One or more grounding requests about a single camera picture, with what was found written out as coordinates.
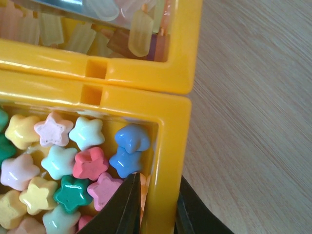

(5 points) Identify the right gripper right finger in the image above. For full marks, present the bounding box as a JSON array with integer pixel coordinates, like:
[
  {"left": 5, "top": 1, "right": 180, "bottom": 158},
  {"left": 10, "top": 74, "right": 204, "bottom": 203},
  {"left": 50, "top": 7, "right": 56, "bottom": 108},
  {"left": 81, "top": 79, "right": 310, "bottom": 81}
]
[{"left": 175, "top": 177, "right": 233, "bottom": 234}]

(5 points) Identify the yellow bin with gummies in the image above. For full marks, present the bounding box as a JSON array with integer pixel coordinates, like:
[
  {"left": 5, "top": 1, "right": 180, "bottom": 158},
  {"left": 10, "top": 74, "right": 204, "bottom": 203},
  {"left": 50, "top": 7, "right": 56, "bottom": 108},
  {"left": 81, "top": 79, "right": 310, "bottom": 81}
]
[{"left": 0, "top": 0, "right": 202, "bottom": 94}]

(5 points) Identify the metal scoop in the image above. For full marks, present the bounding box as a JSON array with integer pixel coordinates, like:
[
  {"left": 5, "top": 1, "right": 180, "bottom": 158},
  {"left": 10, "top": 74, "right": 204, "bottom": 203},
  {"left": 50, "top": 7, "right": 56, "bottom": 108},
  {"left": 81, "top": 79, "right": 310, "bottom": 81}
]
[{"left": 14, "top": 0, "right": 130, "bottom": 30}]

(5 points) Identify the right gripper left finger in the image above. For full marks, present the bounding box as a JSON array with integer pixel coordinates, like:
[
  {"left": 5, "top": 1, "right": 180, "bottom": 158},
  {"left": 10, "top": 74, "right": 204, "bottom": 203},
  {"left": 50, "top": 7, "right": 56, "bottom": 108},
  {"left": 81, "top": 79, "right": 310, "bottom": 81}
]
[{"left": 78, "top": 173, "right": 141, "bottom": 234}]

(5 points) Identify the yellow bin with colourful candies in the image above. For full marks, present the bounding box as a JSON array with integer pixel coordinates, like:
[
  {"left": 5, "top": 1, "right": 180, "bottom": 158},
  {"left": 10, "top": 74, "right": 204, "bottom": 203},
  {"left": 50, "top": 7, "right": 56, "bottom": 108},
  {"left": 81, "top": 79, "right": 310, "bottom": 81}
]
[{"left": 0, "top": 70, "right": 191, "bottom": 234}]

